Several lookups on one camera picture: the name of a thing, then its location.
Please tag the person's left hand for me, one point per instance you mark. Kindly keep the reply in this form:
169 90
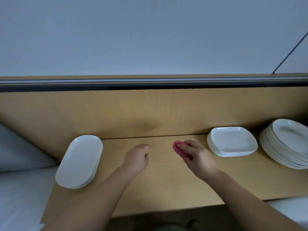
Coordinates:
136 160

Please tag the person's right hand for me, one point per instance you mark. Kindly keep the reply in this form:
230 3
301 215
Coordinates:
201 161

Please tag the pink cleaning cloth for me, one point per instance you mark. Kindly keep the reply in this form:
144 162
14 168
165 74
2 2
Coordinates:
178 149

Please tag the stack of white rectangular plates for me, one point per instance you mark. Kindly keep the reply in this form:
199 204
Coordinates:
233 141

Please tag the white glossy rectangular plate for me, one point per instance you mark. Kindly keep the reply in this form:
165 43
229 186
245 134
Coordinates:
79 160

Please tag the stack of white round plates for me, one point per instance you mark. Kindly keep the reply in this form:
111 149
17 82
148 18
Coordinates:
288 142

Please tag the person's right forearm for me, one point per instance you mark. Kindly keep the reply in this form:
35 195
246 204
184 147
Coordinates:
260 207

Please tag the person's left forearm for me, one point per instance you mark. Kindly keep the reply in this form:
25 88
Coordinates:
84 207

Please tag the grey upholstered headboard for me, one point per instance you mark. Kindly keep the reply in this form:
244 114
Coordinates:
19 151

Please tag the white bed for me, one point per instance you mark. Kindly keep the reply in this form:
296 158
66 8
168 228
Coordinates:
21 199

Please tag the black wall rail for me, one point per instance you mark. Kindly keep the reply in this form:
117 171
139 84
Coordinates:
144 85

